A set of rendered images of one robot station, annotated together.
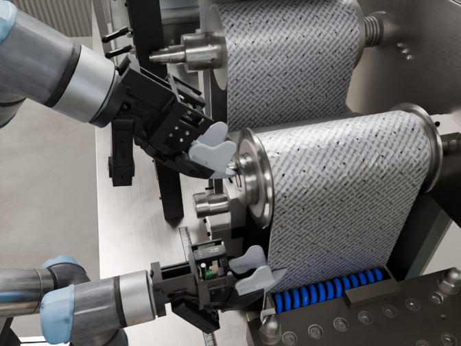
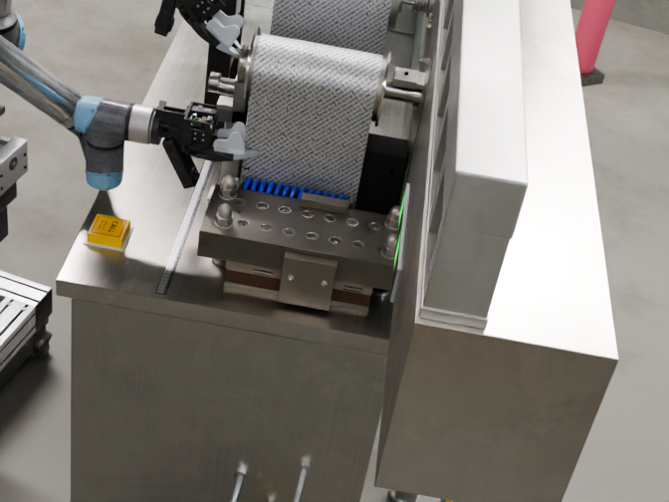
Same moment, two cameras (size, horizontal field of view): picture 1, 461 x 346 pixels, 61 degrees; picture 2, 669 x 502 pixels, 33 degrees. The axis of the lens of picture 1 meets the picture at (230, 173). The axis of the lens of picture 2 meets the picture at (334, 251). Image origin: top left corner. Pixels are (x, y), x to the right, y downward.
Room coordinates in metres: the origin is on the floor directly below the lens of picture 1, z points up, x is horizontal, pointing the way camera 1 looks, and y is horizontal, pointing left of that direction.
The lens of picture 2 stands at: (-1.40, -0.76, 2.32)
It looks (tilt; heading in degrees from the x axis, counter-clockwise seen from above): 37 degrees down; 15
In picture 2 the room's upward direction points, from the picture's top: 10 degrees clockwise
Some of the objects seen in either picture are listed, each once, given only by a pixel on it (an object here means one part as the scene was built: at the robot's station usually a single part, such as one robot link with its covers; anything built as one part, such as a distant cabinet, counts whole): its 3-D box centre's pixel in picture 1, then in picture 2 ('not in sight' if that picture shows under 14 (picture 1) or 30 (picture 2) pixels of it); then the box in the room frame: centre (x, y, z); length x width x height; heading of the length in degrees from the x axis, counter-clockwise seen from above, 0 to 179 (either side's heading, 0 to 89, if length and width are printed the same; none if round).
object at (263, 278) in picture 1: (263, 275); (237, 144); (0.35, -0.05, 1.11); 0.09 x 0.03 x 0.06; 104
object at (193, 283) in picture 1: (193, 281); (185, 128); (0.33, 0.06, 1.12); 0.12 x 0.08 x 0.09; 105
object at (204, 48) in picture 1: (200, 51); not in sight; (0.66, 0.05, 1.33); 0.06 x 0.06 x 0.06; 15
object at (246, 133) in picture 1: (253, 178); (252, 65); (0.42, -0.03, 1.25); 0.15 x 0.01 x 0.15; 15
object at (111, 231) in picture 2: not in sight; (109, 231); (0.21, 0.15, 0.91); 0.07 x 0.07 x 0.02; 15
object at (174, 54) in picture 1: (167, 55); not in sight; (0.64, 0.11, 1.33); 0.06 x 0.03 x 0.03; 105
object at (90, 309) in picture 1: (86, 310); (105, 119); (0.29, 0.21, 1.11); 0.11 x 0.08 x 0.09; 105
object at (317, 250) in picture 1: (335, 250); (304, 152); (0.40, -0.17, 1.11); 0.23 x 0.01 x 0.18; 105
